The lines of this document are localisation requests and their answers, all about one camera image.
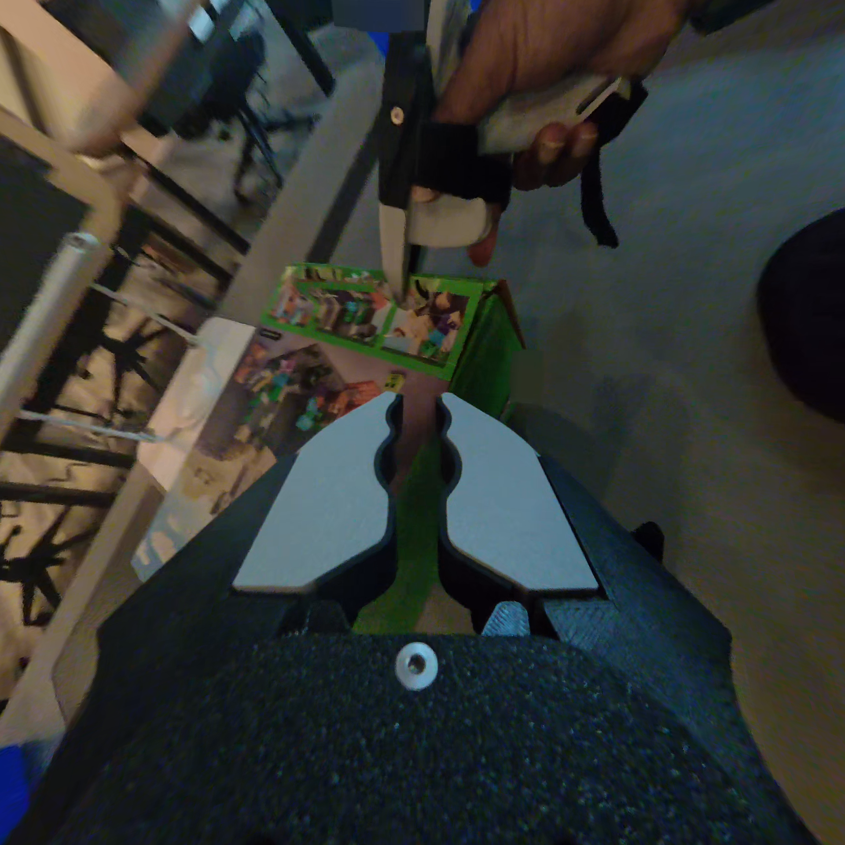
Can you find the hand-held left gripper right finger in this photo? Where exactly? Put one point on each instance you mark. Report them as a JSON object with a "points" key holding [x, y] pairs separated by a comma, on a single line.
{"points": [[515, 515]]}

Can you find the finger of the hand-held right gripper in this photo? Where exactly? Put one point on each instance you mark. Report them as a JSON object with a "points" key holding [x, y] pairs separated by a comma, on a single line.
{"points": [[395, 244]]}

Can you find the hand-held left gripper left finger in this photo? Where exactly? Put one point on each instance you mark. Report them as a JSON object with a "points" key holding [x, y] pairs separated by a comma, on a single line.
{"points": [[317, 515]]}

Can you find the green toy brick box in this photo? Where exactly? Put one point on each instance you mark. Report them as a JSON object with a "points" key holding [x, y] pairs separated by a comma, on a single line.
{"points": [[330, 369]]}

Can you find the grey desk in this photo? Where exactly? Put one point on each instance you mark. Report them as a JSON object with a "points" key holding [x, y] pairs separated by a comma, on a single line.
{"points": [[660, 462]]}

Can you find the person's right hand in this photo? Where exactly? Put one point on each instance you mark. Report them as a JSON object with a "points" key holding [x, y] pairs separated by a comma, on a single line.
{"points": [[561, 46]]}

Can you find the black office chair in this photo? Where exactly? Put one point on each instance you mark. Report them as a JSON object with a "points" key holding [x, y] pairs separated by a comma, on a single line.
{"points": [[244, 72]]}

